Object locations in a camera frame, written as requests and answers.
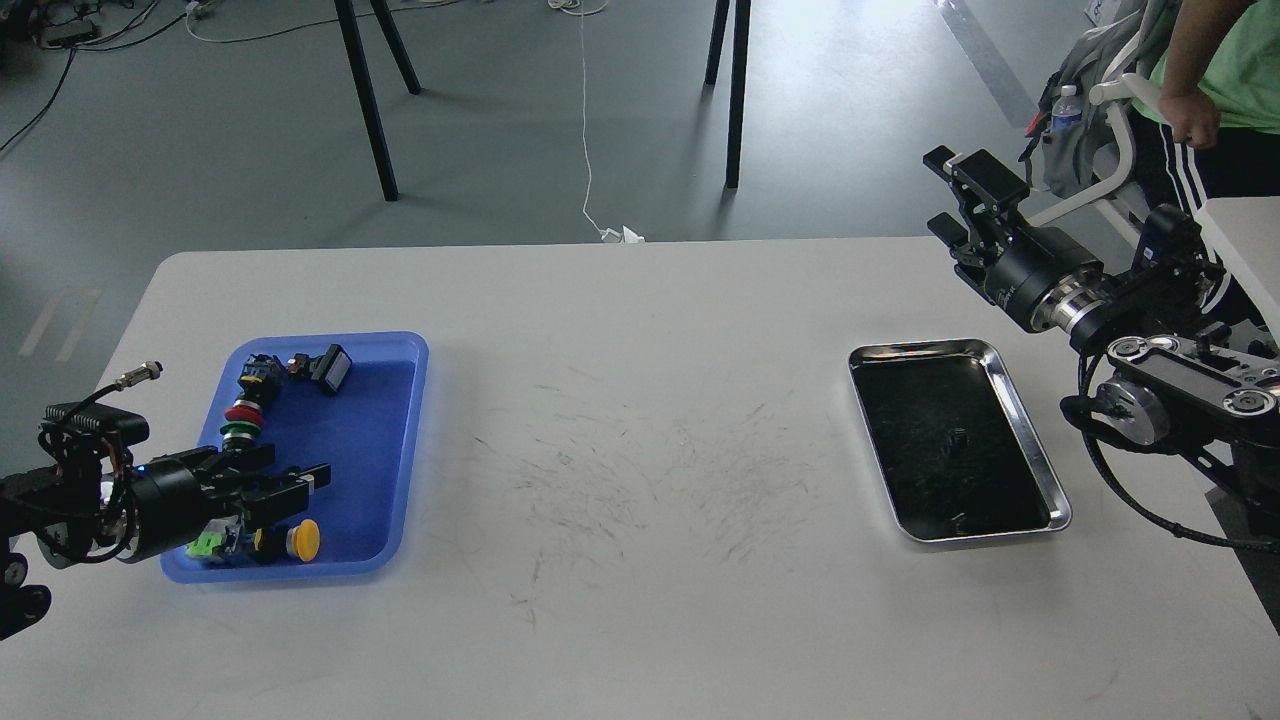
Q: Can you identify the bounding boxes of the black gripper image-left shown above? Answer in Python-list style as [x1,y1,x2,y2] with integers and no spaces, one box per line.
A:
[120,443,332,564]

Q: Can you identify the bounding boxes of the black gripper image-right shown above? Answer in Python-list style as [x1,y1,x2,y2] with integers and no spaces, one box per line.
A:
[923,146,1103,333]

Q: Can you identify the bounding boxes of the blue plastic tray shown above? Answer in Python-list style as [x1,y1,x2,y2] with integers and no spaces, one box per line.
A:
[160,331,429,584]

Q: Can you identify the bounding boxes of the silver metal tray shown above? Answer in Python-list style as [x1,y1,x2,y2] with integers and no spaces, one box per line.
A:
[847,338,1073,544]

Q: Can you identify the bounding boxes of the person's hand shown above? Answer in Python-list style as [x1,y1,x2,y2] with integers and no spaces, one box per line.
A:
[1158,91,1221,150]

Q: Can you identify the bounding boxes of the green white push button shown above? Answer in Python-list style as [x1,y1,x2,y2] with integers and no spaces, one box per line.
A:
[186,529,238,566]

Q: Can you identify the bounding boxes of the red mushroom push button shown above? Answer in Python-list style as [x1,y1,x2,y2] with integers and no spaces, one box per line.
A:
[223,398,265,427]

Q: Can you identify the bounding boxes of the yellow mushroom push button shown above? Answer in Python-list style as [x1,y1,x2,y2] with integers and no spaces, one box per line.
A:
[284,518,321,562]

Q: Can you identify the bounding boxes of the grey backpack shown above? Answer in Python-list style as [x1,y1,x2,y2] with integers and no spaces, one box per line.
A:
[1019,1,1181,199]

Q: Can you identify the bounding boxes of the black square push button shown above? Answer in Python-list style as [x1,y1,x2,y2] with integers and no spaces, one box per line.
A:
[285,343,352,396]

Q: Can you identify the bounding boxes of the clear water bottle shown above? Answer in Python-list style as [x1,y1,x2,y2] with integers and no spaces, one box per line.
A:
[1050,85,1084,135]

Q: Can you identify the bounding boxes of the person in green shirt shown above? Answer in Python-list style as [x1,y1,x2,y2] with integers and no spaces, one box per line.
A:
[1130,0,1280,331]

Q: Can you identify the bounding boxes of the black table leg right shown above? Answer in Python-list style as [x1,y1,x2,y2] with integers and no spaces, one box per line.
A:
[704,1,753,190]

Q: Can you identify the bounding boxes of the black table leg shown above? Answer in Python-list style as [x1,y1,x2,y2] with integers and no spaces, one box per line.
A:
[334,0,422,202]
[704,1,753,190]

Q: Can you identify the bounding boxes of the black table leg left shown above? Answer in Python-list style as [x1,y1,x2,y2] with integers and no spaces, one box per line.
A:
[334,0,422,202]

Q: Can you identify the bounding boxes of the green ring push button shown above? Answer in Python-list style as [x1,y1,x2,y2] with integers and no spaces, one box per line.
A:
[219,421,262,442]

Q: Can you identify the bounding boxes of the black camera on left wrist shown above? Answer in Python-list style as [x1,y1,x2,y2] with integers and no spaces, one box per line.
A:
[37,361,163,462]

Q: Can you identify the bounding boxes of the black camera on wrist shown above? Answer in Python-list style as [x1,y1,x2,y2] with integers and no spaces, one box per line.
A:
[37,361,163,462]
[1130,202,1204,295]

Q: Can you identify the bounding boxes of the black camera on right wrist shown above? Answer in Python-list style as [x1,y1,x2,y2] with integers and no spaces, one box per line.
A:
[1130,202,1204,295]

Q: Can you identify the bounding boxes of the white chair frame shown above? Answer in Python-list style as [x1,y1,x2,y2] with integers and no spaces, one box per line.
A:
[1032,72,1157,243]

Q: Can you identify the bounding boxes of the white cable on floor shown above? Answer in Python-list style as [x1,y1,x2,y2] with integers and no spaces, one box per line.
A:
[545,0,646,243]

